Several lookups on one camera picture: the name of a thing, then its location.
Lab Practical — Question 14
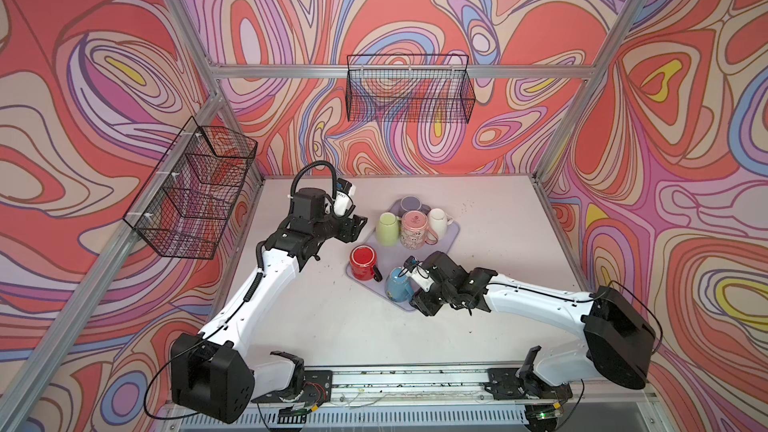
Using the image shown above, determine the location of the red mug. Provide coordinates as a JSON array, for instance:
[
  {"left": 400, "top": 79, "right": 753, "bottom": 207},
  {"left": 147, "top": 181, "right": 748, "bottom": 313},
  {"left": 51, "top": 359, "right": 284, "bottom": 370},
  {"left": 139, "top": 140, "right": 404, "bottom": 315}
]
[{"left": 349, "top": 244, "right": 383, "bottom": 282}]

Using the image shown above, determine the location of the light blue mug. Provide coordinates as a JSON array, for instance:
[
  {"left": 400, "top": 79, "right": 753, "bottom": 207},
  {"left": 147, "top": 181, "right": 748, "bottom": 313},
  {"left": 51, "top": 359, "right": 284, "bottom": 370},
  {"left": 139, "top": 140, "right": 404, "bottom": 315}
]
[{"left": 385, "top": 267, "right": 414, "bottom": 303}]

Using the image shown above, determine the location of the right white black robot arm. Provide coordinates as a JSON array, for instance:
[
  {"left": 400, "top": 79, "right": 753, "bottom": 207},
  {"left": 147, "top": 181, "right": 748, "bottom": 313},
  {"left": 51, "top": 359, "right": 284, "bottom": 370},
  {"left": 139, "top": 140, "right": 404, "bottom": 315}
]
[{"left": 403, "top": 252, "right": 657, "bottom": 400}]

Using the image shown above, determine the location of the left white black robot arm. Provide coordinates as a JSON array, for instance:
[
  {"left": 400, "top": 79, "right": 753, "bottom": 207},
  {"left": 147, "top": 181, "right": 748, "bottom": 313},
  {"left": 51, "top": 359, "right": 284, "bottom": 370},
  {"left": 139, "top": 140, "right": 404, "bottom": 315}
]
[{"left": 161, "top": 160, "right": 367, "bottom": 424}]

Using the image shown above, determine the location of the light green mug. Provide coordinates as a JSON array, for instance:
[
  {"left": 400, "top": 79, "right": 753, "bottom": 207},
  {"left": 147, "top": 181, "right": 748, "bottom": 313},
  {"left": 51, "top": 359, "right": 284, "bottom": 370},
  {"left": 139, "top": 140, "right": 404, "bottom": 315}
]
[{"left": 375, "top": 212, "right": 400, "bottom": 247}]

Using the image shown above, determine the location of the pink patterned mug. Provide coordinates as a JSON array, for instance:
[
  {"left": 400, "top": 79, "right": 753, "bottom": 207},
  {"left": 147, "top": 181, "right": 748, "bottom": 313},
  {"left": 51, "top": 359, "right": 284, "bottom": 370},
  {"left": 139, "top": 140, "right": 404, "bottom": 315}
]
[{"left": 400, "top": 210, "right": 439, "bottom": 250}]

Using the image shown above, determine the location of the purple mug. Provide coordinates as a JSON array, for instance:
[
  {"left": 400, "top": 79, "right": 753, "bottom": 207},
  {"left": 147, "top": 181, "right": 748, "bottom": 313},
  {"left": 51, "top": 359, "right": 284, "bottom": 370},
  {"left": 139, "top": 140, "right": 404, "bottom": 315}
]
[{"left": 398, "top": 196, "right": 431, "bottom": 217}]

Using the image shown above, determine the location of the white mug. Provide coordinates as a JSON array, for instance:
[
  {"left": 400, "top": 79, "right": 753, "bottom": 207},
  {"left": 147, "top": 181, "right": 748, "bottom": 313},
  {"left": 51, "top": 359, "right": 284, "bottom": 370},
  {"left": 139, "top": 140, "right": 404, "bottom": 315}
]
[{"left": 427, "top": 208, "right": 454, "bottom": 241}]

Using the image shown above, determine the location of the lavender plastic tray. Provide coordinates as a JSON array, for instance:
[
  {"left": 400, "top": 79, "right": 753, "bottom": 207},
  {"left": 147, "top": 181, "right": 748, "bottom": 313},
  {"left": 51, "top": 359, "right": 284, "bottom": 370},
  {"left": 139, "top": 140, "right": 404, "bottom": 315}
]
[{"left": 345, "top": 221, "right": 461, "bottom": 312}]

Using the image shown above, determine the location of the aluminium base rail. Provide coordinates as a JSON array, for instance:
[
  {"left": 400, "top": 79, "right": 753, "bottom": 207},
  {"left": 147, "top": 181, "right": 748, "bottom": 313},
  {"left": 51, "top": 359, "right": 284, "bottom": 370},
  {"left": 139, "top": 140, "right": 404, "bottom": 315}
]
[{"left": 157, "top": 363, "right": 671, "bottom": 431}]

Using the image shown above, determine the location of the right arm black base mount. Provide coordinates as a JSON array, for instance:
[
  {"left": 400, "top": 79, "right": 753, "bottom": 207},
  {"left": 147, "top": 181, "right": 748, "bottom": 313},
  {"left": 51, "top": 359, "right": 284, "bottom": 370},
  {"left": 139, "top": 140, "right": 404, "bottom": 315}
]
[{"left": 483, "top": 368, "right": 573, "bottom": 402}]

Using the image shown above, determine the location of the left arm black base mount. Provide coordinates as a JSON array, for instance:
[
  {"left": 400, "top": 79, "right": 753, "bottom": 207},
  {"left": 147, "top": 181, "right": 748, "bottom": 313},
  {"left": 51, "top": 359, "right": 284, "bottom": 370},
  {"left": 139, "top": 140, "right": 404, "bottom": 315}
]
[{"left": 251, "top": 369, "right": 333, "bottom": 406}]

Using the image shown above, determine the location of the black wire basket back wall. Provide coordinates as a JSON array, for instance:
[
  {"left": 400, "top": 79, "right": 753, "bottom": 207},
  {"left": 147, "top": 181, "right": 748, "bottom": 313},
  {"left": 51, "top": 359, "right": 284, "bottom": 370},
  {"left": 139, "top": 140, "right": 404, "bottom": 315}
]
[{"left": 345, "top": 52, "right": 476, "bottom": 124}]

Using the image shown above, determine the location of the black wire basket wall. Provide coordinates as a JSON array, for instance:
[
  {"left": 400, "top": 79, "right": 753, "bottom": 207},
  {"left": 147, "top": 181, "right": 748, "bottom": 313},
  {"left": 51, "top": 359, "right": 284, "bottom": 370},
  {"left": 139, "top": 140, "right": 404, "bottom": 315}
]
[
  {"left": 123, "top": 118, "right": 258, "bottom": 260},
  {"left": 345, "top": 52, "right": 476, "bottom": 124}
]

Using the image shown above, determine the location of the black wire basket left wall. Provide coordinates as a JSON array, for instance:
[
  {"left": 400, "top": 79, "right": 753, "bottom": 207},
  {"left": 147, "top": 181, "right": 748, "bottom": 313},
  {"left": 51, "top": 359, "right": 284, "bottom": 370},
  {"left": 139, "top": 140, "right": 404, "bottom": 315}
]
[{"left": 123, "top": 118, "right": 258, "bottom": 260}]

